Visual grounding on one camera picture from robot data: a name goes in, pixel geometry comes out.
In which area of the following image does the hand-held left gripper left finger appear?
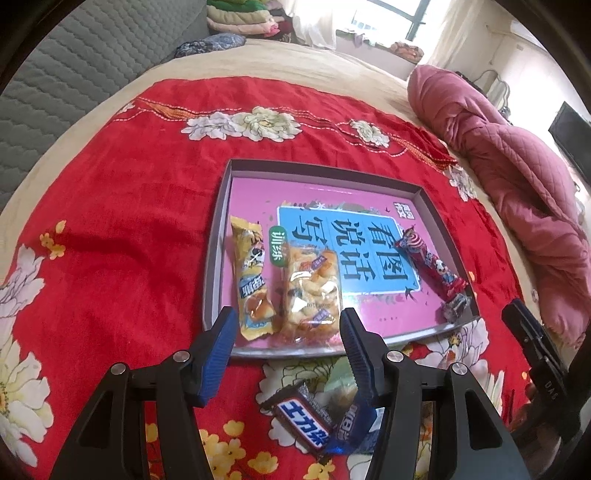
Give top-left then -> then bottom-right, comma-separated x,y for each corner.
48,306 -> 238,480

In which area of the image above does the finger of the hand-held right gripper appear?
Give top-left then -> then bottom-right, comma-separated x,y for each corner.
501,299 -> 561,374

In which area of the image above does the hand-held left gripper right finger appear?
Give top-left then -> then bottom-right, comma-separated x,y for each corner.
339,307 -> 529,480

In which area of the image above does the green snack packet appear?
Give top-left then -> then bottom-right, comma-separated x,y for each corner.
323,357 -> 360,409

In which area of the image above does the blue biscuit packet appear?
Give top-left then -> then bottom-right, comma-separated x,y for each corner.
323,398 -> 385,457

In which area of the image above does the dark brown candy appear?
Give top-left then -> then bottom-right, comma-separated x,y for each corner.
442,294 -> 472,322

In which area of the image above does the clear rice cracker packet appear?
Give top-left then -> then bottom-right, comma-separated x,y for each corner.
279,244 -> 345,344

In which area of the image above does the black chocolate bar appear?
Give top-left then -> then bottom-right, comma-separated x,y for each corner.
260,381 -> 334,464

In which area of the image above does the yellow snack packet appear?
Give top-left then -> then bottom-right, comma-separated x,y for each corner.
230,215 -> 283,343

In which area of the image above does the red panda sausage packet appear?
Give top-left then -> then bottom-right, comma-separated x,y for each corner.
398,224 -> 468,303

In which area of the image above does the grey cardboard tray pink print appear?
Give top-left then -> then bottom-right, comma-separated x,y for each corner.
202,159 -> 481,360

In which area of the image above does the pink quilted duvet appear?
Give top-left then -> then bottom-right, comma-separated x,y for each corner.
407,65 -> 591,349

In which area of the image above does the red floral blanket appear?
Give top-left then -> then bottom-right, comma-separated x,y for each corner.
0,78 -> 532,480

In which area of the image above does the black flat television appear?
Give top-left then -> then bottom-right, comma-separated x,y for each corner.
548,102 -> 591,176

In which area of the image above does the white sheer curtain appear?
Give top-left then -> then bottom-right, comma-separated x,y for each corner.
425,0 -> 465,70
295,0 -> 352,48

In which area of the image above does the blue patterned cloth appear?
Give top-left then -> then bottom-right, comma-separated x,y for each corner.
173,34 -> 245,58

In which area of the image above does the grey quilted headboard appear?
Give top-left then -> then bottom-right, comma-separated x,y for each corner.
0,0 -> 208,213

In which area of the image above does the stack of folded clothes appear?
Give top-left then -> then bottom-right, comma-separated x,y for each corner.
205,0 -> 294,42

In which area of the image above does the black framed window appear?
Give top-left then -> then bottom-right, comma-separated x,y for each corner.
351,0 -> 428,42

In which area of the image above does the white metal frame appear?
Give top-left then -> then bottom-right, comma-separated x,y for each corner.
475,69 -> 511,112

